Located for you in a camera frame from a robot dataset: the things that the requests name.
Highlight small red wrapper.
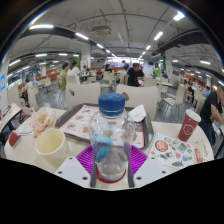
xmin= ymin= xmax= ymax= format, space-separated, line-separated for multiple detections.
xmin=194 ymin=147 xmax=204 ymax=163

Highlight pink backpack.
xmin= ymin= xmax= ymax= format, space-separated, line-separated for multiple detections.
xmin=19 ymin=106 xmax=33 ymax=124

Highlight printed paper tray liner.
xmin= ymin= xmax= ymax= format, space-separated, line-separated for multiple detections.
xmin=59 ymin=104 xmax=145 ymax=149

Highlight colourful printed flyer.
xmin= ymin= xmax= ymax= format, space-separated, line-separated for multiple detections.
xmin=147 ymin=133 xmax=195 ymax=169

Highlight person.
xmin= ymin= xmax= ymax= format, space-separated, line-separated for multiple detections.
xmin=125 ymin=62 xmax=145 ymax=88
xmin=199 ymin=83 xmax=224 ymax=148
xmin=67 ymin=59 xmax=82 ymax=84
xmin=58 ymin=62 xmax=70 ymax=91

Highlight ceiling light strips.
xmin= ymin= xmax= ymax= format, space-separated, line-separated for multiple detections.
xmin=8 ymin=11 xmax=224 ymax=84

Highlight white printed card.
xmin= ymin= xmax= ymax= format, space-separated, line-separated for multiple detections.
xmin=14 ymin=123 xmax=34 ymax=135

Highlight crumpled white napkin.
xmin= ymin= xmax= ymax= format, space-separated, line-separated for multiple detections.
xmin=128 ymin=104 xmax=148 ymax=123

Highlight cream plastic cup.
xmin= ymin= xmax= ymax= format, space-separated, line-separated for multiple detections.
xmin=34 ymin=127 xmax=69 ymax=166

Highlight group of cream chairs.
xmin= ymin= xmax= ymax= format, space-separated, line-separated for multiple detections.
xmin=8 ymin=71 xmax=206 ymax=114

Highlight dark brown food tray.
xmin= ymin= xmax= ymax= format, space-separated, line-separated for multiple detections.
xmin=54 ymin=103 xmax=155 ymax=150

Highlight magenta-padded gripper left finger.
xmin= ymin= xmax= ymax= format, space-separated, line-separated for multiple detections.
xmin=54 ymin=145 xmax=98 ymax=189

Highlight clear blue-capped water bottle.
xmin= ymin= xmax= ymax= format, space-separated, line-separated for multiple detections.
xmin=88 ymin=92 xmax=136 ymax=183

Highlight red flat box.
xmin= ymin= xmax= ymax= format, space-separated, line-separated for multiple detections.
xmin=8 ymin=130 xmax=22 ymax=147

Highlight flat round red coaster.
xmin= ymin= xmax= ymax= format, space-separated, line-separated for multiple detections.
xmin=94 ymin=163 xmax=128 ymax=184

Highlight ceiling air conditioner unit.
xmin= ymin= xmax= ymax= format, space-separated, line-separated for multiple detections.
xmin=90 ymin=25 xmax=113 ymax=37

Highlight red paper cup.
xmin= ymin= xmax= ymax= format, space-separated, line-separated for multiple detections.
xmin=177 ymin=108 xmax=202 ymax=143

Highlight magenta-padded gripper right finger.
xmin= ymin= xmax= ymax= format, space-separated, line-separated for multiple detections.
xmin=126 ymin=145 xmax=171 ymax=189

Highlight cream chair with round hole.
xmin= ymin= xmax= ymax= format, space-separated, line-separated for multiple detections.
xmin=65 ymin=82 xmax=102 ymax=111
xmin=115 ymin=84 xmax=158 ymax=121

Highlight white side table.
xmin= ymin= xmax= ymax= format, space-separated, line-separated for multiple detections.
xmin=0 ymin=103 xmax=23 ymax=134

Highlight clear food bag with fries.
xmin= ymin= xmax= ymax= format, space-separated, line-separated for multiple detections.
xmin=30 ymin=107 xmax=58 ymax=138

